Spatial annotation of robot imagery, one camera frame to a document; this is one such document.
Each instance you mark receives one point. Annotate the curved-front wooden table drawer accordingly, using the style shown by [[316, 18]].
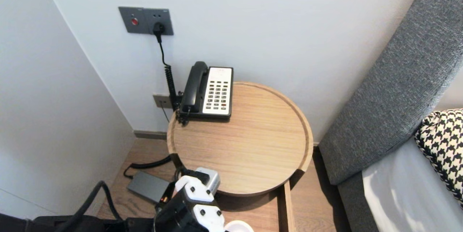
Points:
[[260, 214]]

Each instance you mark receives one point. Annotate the white round puck device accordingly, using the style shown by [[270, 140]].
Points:
[[238, 227]]

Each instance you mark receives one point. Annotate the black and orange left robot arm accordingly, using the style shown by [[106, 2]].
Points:
[[170, 214]]

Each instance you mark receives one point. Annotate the black and white telephone base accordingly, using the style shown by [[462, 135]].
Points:
[[217, 94]]

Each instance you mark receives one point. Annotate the black telephone handset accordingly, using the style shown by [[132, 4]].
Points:
[[195, 83]]

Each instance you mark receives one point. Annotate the round wooden side table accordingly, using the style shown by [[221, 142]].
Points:
[[246, 141]]

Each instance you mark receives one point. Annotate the thin black telephone line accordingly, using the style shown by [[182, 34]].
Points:
[[165, 114]]

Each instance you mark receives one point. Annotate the grey power adapter brick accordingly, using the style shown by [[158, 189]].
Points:
[[146, 186]]

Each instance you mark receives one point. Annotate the grey fabric bed headboard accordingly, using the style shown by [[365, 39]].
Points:
[[390, 80]]

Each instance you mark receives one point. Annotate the white bed sheet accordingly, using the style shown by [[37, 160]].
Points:
[[405, 195]]

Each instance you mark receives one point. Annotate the black white houndstooth pillow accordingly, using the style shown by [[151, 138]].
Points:
[[441, 145]]

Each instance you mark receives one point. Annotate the beige wall jack plate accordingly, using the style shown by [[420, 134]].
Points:
[[161, 101]]

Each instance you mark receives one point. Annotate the brown wall baseboard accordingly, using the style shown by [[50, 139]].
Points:
[[144, 135]]

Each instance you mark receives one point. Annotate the grey wall socket panel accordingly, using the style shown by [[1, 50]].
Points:
[[143, 16]]

